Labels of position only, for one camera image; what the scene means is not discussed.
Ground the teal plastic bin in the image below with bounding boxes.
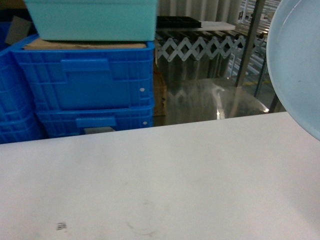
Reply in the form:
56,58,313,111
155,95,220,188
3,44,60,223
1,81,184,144
24,0,158,42

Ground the black flat panel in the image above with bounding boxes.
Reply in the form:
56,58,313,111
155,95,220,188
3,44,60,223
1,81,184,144
4,15,33,45

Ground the blue crate upper middle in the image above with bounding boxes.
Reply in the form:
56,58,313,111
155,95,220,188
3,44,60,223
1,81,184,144
0,22,35,122

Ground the white board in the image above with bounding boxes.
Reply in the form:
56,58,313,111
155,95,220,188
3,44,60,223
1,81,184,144
201,21,236,31

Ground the expandable roller conveyor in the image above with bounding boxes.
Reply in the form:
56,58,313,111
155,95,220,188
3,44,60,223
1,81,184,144
155,29,270,63

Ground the light blue oval tray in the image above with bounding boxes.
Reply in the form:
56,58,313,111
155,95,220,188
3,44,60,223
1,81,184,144
266,0,320,139

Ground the black compartment tray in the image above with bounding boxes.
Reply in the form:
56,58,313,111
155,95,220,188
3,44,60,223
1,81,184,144
156,16,202,29

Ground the blue crate lower middle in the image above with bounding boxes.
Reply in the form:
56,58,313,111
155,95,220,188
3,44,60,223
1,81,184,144
0,114,48,144

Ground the blue crate lower right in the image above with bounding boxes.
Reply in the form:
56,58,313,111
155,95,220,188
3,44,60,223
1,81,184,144
36,105,154,138

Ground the blue crate upper right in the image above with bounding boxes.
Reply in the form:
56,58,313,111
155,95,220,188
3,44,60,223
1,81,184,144
12,35,155,111

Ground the blue crate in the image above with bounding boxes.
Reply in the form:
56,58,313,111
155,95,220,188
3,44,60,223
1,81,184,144
0,22,35,122
12,35,155,111
36,105,154,138
0,114,48,144

